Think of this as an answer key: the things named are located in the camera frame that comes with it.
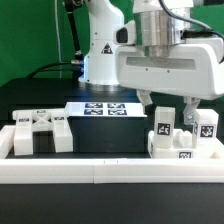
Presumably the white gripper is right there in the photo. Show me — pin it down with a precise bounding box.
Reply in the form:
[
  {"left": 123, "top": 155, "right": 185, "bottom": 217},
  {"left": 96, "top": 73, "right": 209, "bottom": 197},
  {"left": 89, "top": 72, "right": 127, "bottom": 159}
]
[{"left": 115, "top": 41, "right": 224, "bottom": 125}]

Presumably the white chair seat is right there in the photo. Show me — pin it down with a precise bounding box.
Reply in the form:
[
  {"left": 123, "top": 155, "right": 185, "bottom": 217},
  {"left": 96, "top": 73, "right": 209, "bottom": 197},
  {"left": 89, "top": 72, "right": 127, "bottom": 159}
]
[{"left": 148, "top": 129, "right": 224, "bottom": 159}]

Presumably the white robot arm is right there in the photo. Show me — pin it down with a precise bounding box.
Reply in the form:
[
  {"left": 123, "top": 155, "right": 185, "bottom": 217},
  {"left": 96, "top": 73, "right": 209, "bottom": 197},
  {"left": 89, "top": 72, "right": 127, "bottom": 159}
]
[{"left": 79, "top": 0, "right": 224, "bottom": 124}]

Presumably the white U-shaped fence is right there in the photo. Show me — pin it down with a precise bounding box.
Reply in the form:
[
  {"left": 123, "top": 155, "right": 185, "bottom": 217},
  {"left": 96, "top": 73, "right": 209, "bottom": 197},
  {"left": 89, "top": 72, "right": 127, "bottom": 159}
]
[{"left": 0, "top": 125, "right": 224, "bottom": 184}]

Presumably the grey hose cable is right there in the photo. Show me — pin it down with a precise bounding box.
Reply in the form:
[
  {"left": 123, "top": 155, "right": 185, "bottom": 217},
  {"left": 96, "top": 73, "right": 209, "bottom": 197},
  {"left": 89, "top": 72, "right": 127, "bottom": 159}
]
[{"left": 158, "top": 0, "right": 224, "bottom": 64}]

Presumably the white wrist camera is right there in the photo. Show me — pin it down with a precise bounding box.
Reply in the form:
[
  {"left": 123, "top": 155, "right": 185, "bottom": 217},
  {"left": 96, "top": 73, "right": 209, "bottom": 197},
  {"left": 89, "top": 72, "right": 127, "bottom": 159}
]
[{"left": 113, "top": 20, "right": 136, "bottom": 45}]

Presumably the white marker base plate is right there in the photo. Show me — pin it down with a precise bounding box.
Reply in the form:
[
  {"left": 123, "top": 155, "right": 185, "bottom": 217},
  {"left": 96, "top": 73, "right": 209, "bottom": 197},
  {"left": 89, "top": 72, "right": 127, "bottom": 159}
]
[{"left": 65, "top": 102, "right": 145, "bottom": 117}]

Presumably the black cable bundle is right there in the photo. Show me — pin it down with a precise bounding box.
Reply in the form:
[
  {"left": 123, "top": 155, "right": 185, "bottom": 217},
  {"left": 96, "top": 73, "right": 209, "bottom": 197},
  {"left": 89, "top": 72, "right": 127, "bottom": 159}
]
[{"left": 26, "top": 0, "right": 86, "bottom": 79}]

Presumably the white chair back frame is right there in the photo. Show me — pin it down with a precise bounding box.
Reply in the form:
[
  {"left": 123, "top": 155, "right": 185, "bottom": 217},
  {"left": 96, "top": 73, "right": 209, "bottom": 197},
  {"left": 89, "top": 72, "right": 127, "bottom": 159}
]
[{"left": 12, "top": 108, "right": 73, "bottom": 156}]

